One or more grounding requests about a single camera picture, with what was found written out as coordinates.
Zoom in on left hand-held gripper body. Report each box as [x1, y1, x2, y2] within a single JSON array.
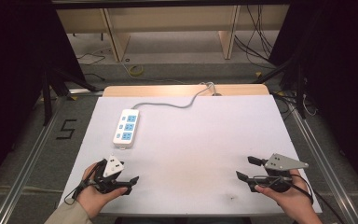
[[89, 154, 131, 196]]

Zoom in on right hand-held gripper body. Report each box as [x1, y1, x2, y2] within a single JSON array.
[[254, 152, 310, 193]]

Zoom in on person's left hand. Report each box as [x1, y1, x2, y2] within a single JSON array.
[[76, 162, 129, 219]]

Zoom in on person's right hand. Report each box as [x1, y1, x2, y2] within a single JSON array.
[[254, 168, 316, 220]]

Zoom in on white power strip blue sockets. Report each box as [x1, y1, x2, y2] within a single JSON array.
[[112, 108, 141, 150]]

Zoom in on white table cover sheet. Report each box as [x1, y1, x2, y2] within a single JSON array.
[[57, 94, 323, 217]]

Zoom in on black metal stand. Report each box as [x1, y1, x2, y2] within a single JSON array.
[[253, 54, 308, 119], [41, 61, 99, 127]]

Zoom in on yellow tape roll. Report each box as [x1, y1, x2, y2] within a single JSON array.
[[128, 64, 145, 77]]

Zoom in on black curtain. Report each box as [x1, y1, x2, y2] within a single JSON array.
[[0, 0, 86, 196], [268, 0, 358, 200]]

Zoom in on wooden shelf unit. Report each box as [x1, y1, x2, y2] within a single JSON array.
[[55, 4, 291, 63]]

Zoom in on aluminium floor rail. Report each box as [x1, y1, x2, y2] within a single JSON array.
[[287, 102, 358, 224], [0, 94, 67, 224]]

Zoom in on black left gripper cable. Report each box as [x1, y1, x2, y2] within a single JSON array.
[[62, 161, 106, 207]]

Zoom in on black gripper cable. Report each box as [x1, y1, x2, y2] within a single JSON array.
[[62, 161, 106, 207], [251, 173, 347, 224]]

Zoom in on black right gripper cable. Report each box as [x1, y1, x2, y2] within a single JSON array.
[[251, 173, 347, 224]]

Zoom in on grey power strip cable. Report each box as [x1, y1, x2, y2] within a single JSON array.
[[131, 81, 216, 110]]

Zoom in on thin black floor cable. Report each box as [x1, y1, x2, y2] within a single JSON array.
[[76, 51, 107, 82]]

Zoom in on black floor cables bundle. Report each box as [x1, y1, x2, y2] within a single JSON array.
[[233, 5, 275, 65]]

